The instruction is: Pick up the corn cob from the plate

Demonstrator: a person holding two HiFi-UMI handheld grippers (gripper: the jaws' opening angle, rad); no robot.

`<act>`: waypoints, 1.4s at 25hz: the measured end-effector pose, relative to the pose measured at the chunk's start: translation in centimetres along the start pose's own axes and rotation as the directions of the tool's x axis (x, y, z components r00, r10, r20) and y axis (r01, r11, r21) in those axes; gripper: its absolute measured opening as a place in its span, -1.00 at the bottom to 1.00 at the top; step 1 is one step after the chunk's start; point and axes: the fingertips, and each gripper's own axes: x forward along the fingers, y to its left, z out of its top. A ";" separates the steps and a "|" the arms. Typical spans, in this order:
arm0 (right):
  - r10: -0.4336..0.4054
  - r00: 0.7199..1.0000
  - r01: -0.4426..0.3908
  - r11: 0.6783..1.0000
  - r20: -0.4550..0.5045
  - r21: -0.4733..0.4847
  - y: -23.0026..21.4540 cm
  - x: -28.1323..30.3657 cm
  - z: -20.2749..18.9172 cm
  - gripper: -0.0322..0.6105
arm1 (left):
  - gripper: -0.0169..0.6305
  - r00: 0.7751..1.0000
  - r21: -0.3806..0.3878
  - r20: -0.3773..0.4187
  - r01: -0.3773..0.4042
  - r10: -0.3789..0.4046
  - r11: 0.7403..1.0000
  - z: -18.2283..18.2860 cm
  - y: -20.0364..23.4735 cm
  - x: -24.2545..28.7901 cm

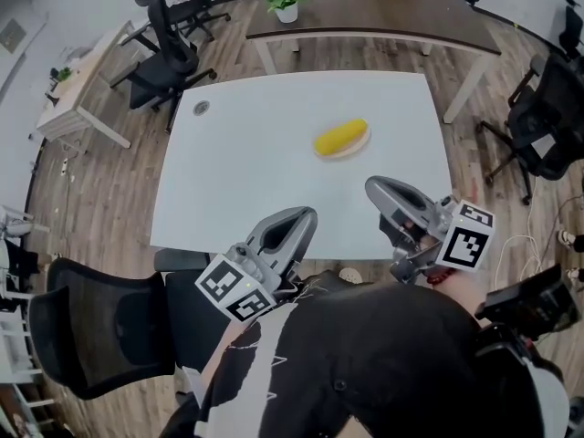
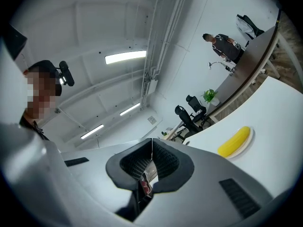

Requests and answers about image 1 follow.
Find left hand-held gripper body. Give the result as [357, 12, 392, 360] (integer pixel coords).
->
[194, 238, 303, 324]

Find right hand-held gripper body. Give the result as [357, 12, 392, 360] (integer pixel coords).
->
[378, 195, 496, 287]

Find round beige plate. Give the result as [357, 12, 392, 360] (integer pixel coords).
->
[314, 124, 373, 162]

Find yellow corn cob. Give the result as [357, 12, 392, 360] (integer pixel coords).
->
[313, 118, 370, 158]

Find person's left forearm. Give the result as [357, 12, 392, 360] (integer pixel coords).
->
[200, 315, 265, 386]

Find person's right forearm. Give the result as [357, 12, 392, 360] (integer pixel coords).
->
[433, 272, 488, 321]

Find person's right hand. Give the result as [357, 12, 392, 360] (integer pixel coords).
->
[402, 219, 440, 252]

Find person's white perforated shoe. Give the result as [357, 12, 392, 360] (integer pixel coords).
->
[339, 266, 365, 286]

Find person's black shirt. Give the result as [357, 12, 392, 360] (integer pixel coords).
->
[158, 269, 572, 438]

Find black mesh office chair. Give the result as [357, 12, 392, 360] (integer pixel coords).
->
[27, 245, 216, 402]

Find dark brown table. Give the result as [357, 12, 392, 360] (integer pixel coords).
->
[245, 0, 503, 125]

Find black office chair with headrest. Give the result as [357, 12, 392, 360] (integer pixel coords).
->
[110, 0, 216, 112]

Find white shelf rack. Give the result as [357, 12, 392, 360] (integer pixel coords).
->
[0, 203, 58, 433]

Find small white desk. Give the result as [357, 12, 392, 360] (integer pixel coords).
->
[35, 19, 152, 151]

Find red bead bracelet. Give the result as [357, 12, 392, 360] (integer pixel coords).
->
[425, 266, 458, 287]

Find white cable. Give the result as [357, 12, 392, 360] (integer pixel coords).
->
[494, 193, 584, 287]

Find black camera device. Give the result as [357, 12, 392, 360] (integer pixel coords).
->
[473, 262, 584, 345]

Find grey wall panel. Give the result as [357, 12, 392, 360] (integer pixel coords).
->
[0, 17, 25, 55]

